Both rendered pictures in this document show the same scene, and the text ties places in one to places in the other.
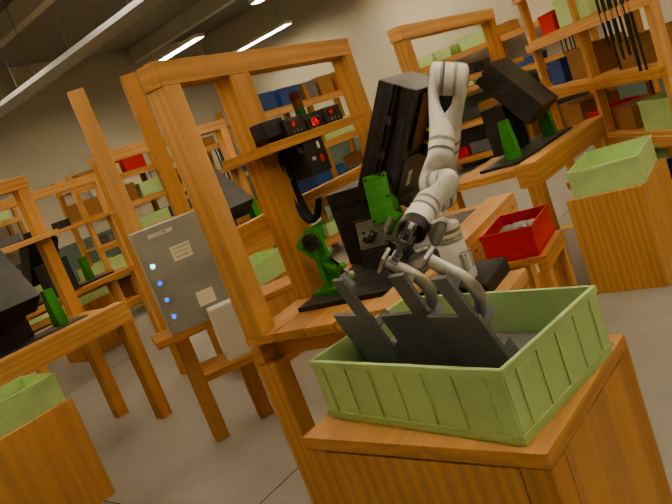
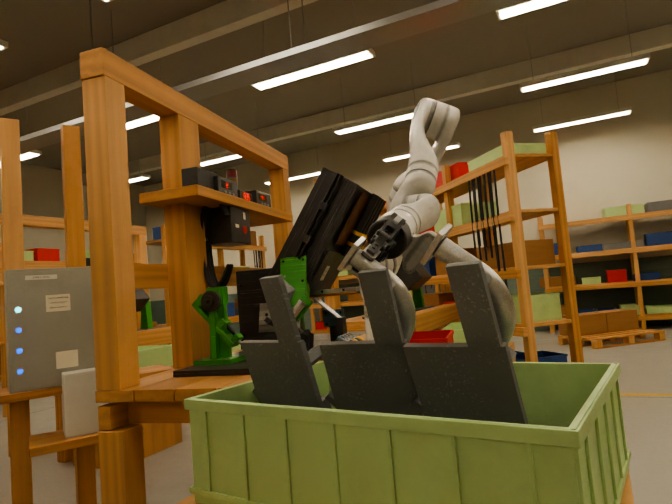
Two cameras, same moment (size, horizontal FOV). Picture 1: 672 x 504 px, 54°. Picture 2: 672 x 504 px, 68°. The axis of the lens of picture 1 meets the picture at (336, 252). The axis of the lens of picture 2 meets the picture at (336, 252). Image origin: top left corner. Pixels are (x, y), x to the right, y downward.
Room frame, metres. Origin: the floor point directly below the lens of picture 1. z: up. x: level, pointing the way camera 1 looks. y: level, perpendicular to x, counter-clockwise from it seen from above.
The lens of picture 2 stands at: (0.75, 0.15, 1.12)
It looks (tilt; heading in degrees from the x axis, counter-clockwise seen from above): 4 degrees up; 344
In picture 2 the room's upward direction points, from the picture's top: 5 degrees counter-clockwise
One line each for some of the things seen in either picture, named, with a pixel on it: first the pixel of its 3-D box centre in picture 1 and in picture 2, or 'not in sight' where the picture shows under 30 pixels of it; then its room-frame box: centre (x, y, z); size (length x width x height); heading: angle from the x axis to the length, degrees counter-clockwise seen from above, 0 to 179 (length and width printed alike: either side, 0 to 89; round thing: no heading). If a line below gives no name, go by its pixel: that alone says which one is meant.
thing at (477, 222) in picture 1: (459, 255); not in sight; (2.72, -0.49, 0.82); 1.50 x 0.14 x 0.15; 147
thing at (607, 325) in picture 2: not in sight; (608, 327); (6.95, -5.85, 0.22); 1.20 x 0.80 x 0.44; 88
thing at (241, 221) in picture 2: (307, 159); (228, 227); (2.90, -0.02, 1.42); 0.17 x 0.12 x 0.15; 147
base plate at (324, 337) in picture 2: (397, 254); (293, 348); (2.87, -0.26, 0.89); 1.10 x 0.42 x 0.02; 147
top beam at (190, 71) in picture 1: (266, 60); (216, 130); (3.04, -0.01, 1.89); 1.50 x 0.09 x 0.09; 147
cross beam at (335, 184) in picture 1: (306, 203); (212, 276); (3.08, 0.05, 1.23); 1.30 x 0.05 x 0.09; 147
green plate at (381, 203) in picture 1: (382, 196); (295, 281); (2.78, -0.27, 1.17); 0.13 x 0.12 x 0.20; 147
